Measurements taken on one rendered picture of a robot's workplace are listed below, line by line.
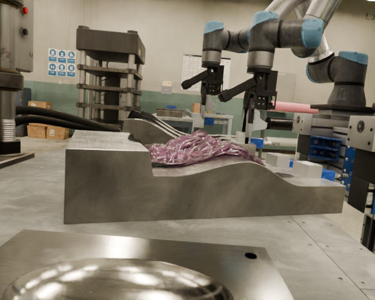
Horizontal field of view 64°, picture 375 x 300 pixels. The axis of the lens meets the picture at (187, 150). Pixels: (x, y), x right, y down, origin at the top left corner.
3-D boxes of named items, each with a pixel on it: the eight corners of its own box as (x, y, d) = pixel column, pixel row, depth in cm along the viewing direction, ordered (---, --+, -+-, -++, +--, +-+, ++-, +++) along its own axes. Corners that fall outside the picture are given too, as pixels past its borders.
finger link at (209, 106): (215, 118, 113) (217, 94, 114) (200, 117, 113) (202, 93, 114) (215, 120, 116) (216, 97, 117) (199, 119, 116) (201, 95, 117)
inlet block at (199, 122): (225, 128, 122) (227, 115, 121) (227, 130, 117) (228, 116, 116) (193, 126, 122) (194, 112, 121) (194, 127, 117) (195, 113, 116)
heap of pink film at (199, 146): (237, 159, 75) (241, 128, 74) (279, 177, 58) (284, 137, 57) (133, 157, 67) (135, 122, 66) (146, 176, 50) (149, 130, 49)
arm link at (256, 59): (250, 50, 84) (245, 55, 92) (249, 66, 84) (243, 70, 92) (277, 52, 84) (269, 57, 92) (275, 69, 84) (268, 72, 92)
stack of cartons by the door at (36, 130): (69, 138, 725) (70, 103, 713) (64, 140, 692) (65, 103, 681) (33, 136, 720) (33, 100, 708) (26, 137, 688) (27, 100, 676)
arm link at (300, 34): (324, 25, 86) (284, 27, 91) (324, 13, 76) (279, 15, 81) (320, 53, 87) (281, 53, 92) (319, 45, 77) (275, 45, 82)
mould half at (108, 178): (268, 179, 83) (272, 140, 81) (341, 213, 58) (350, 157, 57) (74, 178, 67) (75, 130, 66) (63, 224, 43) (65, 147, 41)
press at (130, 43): (141, 150, 635) (147, 49, 605) (131, 164, 482) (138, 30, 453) (96, 147, 629) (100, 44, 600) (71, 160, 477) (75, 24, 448)
